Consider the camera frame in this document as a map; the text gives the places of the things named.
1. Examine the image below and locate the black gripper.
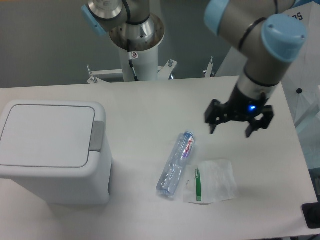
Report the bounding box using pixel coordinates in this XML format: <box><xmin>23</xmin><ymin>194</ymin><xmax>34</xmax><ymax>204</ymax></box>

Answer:
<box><xmin>204</xmin><ymin>86</ymin><xmax>274</xmax><ymax>138</ymax></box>

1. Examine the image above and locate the white push-lid trash can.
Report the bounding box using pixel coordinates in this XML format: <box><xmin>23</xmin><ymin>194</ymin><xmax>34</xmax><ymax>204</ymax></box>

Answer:
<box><xmin>0</xmin><ymin>100</ymin><xmax>113</xmax><ymax>205</ymax></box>

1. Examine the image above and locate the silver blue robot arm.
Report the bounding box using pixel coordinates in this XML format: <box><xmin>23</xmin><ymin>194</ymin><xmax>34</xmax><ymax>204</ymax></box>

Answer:
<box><xmin>81</xmin><ymin>0</ymin><xmax>308</xmax><ymax>137</ymax></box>

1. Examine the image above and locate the white superior umbrella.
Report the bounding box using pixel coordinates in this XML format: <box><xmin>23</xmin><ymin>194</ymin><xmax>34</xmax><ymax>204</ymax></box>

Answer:
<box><xmin>214</xmin><ymin>4</ymin><xmax>320</xmax><ymax>156</ymax></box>

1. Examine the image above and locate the clear plastic bag green strip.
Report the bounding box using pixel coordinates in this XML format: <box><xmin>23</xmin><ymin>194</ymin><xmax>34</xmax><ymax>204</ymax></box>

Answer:
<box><xmin>183</xmin><ymin>159</ymin><xmax>239</xmax><ymax>205</ymax></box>

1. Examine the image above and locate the clear plastic water bottle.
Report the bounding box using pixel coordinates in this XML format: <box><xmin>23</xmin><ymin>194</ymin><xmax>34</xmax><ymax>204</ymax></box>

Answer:
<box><xmin>156</xmin><ymin>131</ymin><xmax>195</xmax><ymax>198</ymax></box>

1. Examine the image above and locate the black device at table edge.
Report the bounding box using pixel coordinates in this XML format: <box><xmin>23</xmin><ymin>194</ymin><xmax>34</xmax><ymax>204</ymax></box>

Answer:
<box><xmin>301</xmin><ymin>202</ymin><xmax>320</xmax><ymax>229</ymax></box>

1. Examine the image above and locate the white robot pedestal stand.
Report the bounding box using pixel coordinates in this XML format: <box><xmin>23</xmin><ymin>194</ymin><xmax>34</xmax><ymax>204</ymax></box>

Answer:
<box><xmin>86</xmin><ymin>13</ymin><xmax>215</xmax><ymax>85</ymax></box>

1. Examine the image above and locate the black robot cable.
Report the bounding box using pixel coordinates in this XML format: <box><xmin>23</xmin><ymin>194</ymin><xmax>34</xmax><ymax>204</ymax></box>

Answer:
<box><xmin>126</xmin><ymin>39</ymin><xmax>140</xmax><ymax>82</ymax></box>

